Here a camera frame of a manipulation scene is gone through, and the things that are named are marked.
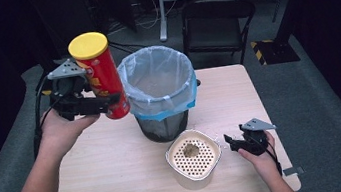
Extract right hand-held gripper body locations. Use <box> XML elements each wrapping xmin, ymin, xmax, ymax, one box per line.
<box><xmin>238</xmin><ymin>115</ymin><xmax>281</xmax><ymax>158</ymax></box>

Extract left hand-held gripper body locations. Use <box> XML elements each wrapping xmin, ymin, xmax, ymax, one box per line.
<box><xmin>45</xmin><ymin>55</ymin><xmax>95</xmax><ymax>123</ymax></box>

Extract red chip can yellow lid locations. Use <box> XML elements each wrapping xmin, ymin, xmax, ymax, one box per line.
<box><xmin>65</xmin><ymin>27</ymin><xmax>133</xmax><ymax>126</ymax></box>

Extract white container with perforated insert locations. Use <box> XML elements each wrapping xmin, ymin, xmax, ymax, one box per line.
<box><xmin>162</xmin><ymin>125</ymin><xmax>228</xmax><ymax>192</ymax></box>

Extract translucent blue trash bag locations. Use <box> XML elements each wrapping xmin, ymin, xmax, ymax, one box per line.
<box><xmin>114</xmin><ymin>39</ymin><xmax>203</xmax><ymax>127</ymax></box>

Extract black mesh trash bin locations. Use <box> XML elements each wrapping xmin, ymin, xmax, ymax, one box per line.
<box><xmin>134</xmin><ymin>107</ymin><xmax>195</xmax><ymax>147</ymax></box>

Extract person's right hand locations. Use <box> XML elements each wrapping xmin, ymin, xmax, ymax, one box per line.
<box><xmin>236</xmin><ymin>129</ymin><xmax>284</xmax><ymax>187</ymax></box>

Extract person's left hand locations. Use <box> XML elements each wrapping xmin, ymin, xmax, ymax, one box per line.
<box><xmin>33</xmin><ymin>101</ymin><xmax>106</xmax><ymax>159</ymax></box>

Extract brown food residue clump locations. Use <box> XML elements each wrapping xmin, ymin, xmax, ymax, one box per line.
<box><xmin>181</xmin><ymin>141</ymin><xmax>201</xmax><ymax>160</ymax></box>

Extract gray tape strip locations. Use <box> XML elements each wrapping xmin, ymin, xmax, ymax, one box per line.
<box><xmin>282</xmin><ymin>164</ymin><xmax>306</xmax><ymax>178</ymax></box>

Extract yellow black striped floor tape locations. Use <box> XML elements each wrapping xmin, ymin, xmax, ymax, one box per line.
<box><xmin>250</xmin><ymin>37</ymin><xmax>277</xmax><ymax>68</ymax></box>

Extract black stand base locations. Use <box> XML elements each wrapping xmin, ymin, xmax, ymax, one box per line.
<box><xmin>260</xmin><ymin>35</ymin><xmax>302</xmax><ymax>67</ymax></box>

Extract black folding chair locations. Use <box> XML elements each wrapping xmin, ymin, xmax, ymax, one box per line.
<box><xmin>177</xmin><ymin>0</ymin><xmax>265</xmax><ymax>73</ymax></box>

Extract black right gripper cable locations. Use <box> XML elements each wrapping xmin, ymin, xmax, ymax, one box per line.
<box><xmin>257</xmin><ymin>132</ymin><xmax>285</xmax><ymax>179</ymax></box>

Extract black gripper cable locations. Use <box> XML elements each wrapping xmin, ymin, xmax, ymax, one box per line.
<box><xmin>257</xmin><ymin>132</ymin><xmax>285</xmax><ymax>179</ymax></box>
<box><xmin>23</xmin><ymin>73</ymin><xmax>87</xmax><ymax>192</ymax></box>

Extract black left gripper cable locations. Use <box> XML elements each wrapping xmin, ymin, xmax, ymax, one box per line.
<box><xmin>23</xmin><ymin>73</ymin><xmax>87</xmax><ymax>192</ymax></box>

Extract floor cables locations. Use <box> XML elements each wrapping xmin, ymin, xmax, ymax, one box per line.
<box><xmin>101</xmin><ymin>0</ymin><xmax>185</xmax><ymax>57</ymax></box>

